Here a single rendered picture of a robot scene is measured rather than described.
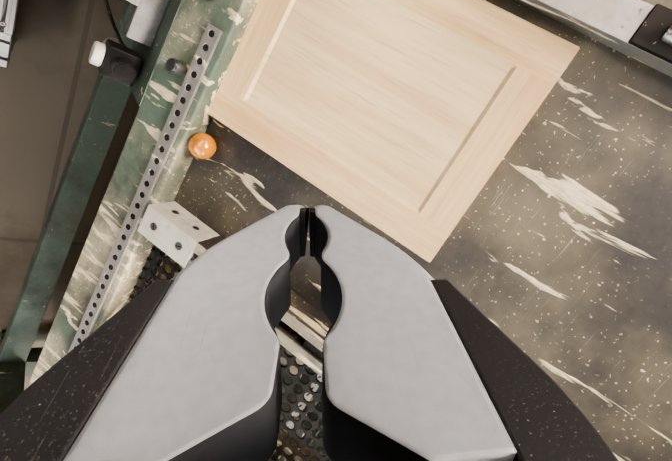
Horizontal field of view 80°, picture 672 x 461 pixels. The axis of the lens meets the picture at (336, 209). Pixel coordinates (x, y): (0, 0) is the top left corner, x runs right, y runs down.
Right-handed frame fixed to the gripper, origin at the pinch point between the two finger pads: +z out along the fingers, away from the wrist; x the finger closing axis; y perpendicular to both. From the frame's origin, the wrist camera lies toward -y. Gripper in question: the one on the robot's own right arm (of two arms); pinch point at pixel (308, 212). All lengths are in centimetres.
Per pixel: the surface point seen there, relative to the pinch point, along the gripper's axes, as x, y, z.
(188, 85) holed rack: -23, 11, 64
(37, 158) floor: -100, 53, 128
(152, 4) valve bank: -31, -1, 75
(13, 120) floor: -101, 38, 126
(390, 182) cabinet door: 12, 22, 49
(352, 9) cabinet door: 6, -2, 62
